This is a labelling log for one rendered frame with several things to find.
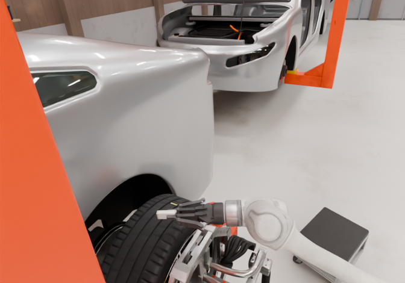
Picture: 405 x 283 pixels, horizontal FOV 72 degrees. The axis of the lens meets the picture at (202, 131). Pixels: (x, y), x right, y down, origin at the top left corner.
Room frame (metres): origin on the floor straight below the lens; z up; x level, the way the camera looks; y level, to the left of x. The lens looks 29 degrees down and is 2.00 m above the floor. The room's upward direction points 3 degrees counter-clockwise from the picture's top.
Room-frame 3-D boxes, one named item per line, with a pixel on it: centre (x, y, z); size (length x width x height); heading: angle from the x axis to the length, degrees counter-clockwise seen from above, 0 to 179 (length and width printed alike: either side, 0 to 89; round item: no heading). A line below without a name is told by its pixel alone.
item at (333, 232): (1.39, -0.91, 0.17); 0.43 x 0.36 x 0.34; 130
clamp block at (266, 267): (0.75, -0.21, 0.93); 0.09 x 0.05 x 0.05; 61
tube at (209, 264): (0.73, -0.11, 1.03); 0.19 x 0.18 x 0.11; 61
